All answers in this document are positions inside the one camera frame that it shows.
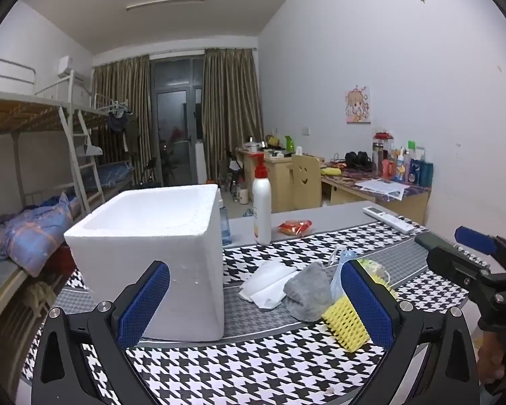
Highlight yellow foam net sleeve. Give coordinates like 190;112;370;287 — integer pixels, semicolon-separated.
321;296;369;352

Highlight blue face mask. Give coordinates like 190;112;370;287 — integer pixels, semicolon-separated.
328;246;357;302

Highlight grey fluffy cloth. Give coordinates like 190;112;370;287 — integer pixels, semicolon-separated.
283;262;333;323

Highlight white tissue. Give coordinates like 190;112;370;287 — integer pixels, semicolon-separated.
238;261;299;311

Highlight green tissue pack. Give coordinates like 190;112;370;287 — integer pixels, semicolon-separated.
357;259;397;298

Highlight person's right hand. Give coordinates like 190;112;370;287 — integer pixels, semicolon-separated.
477;331;505;385

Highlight black smartphone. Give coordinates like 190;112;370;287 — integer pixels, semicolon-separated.
414;231;456;251

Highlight white remote control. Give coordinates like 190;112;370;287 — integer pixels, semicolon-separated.
363;207;414;235

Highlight white styrofoam box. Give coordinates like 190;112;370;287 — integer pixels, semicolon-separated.
64;184;225;342

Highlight printed paper sheets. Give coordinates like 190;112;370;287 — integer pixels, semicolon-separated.
355;178;410;201

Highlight red snack packet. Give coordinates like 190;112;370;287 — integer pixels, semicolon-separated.
278;219;312;236

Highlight blue spray bottle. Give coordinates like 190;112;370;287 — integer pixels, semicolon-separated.
219;201;232;246

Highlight blue plaid quilt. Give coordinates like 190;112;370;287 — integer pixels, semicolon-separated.
0;193;81;277

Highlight wooden desk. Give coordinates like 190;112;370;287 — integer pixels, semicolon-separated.
234;144;431;225

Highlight black shoes on desk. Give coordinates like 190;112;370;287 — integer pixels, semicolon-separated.
344;151;372;172

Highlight white lotion pump bottle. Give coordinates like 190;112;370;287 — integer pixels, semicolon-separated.
251;153;271;245

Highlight wooden smiley chair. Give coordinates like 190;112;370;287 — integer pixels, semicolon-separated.
291;155;321;209

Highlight white metal bunk bed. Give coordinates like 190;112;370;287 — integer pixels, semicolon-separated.
0;54;136;339

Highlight anime girl poster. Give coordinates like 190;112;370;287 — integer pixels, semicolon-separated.
345;86;371;124

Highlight green bottle on desk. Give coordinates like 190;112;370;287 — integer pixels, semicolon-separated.
285;135;295;153

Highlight left brown curtain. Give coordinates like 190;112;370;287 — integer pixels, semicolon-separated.
92;55;153;185

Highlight brown curtain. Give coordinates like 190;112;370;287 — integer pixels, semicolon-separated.
92;55;153;185
202;49;263;181

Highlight right brown curtain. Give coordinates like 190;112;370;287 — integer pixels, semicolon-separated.
202;49;263;181

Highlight glass balcony door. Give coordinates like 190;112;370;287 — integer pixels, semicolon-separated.
150;55;204;187

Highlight white air conditioner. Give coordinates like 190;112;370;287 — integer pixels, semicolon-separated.
57;56;86;81

